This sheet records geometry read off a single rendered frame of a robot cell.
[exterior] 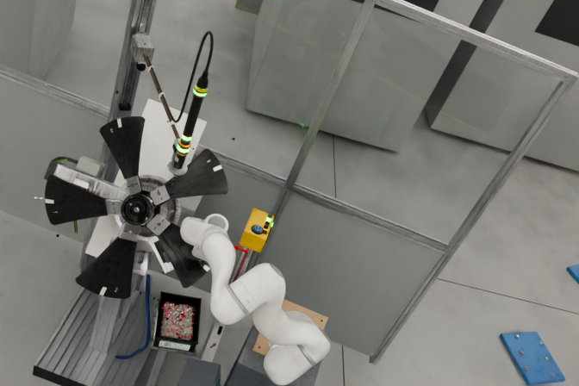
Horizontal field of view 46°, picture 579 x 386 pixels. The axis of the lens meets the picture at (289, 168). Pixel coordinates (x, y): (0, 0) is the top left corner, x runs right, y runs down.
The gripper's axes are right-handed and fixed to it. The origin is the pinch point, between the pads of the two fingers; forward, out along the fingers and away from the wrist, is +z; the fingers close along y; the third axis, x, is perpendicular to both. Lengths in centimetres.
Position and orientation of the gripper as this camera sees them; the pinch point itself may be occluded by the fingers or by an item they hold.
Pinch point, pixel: (202, 261)
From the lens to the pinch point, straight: 264.5
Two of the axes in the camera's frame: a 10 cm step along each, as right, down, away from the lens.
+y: -9.3, -3.8, -0.4
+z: -2.5, 5.2, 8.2
